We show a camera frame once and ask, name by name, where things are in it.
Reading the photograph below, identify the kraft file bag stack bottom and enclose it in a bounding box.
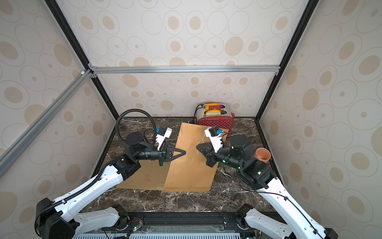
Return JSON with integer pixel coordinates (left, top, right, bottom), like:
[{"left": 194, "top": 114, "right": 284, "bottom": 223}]
[{"left": 163, "top": 123, "right": 218, "bottom": 192}]

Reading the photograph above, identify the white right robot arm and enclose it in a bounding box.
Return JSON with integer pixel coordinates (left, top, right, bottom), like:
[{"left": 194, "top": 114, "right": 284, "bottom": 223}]
[{"left": 197, "top": 128, "right": 338, "bottom": 239}]

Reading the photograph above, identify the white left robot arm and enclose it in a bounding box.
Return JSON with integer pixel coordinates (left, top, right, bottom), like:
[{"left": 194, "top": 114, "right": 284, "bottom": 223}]
[{"left": 34, "top": 132, "right": 186, "bottom": 239}]

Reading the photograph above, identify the orange cup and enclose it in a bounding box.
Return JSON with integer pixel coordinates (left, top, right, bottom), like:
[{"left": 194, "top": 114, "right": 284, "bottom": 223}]
[{"left": 254, "top": 147, "right": 272, "bottom": 163}]

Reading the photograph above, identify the red toaster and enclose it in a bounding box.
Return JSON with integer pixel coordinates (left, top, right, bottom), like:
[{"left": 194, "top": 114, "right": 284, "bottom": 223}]
[{"left": 191, "top": 103, "right": 235, "bottom": 131}]

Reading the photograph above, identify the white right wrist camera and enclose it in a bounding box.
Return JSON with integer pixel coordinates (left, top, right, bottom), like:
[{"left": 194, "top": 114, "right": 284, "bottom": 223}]
[{"left": 205, "top": 125, "right": 223, "bottom": 153}]

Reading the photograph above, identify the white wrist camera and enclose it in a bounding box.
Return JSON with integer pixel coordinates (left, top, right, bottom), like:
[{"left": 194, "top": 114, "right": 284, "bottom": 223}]
[
  {"left": 156, "top": 127, "right": 172, "bottom": 150},
  {"left": 205, "top": 125, "right": 223, "bottom": 153}
]

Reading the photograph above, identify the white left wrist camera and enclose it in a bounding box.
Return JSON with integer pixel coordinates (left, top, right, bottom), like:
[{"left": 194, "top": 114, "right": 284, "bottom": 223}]
[{"left": 156, "top": 127, "right": 172, "bottom": 150}]

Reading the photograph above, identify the black corrugated cable conduit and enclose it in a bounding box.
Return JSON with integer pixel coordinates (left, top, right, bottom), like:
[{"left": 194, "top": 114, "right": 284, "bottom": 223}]
[{"left": 115, "top": 109, "right": 157, "bottom": 144}]

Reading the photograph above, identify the black toaster power cord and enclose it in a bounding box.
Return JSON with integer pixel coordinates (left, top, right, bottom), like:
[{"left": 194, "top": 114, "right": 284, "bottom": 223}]
[{"left": 188, "top": 104, "right": 202, "bottom": 123}]

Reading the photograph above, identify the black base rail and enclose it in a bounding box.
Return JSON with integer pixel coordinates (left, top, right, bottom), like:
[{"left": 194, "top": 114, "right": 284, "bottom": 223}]
[{"left": 101, "top": 212, "right": 255, "bottom": 238}]

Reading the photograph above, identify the aluminium rail back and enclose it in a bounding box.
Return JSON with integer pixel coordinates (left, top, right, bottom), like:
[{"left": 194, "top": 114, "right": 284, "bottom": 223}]
[{"left": 91, "top": 65, "right": 280, "bottom": 74}]

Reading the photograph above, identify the aluminium rail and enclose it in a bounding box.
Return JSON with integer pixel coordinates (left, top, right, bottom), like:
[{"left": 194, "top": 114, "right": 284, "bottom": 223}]
[
  {"left": 91, "top": 65, "right": 280, "bottom": 74},
  {"left": 1, "top": 69, "right": 92, "bottom": 176}
]

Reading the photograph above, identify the aluminium rail left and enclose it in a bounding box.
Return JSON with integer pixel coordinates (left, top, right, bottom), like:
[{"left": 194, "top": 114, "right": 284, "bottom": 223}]
[{"left": 1, "top": 69, "right": 92, "bottom": 176}]

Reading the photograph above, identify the black corner frame post left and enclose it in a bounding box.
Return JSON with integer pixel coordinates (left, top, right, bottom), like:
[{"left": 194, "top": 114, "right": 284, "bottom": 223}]
[{"left": 44, "top": 0, "right": 121, "bottom": 121}]

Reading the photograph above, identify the black corner frame post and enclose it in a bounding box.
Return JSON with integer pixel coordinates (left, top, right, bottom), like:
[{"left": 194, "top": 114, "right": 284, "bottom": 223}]
[
  {"left": 255, "top": 0, "right": 320, "bottom": 121},
  {"left": 44, "top": 0, "right": 121, "bottom": 121}
]

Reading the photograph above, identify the black corner frame post right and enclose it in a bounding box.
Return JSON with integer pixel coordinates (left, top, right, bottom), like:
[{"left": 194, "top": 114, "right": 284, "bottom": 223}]
[{"left": 255, "top": 0, "right": 320, "bottom": 121}]

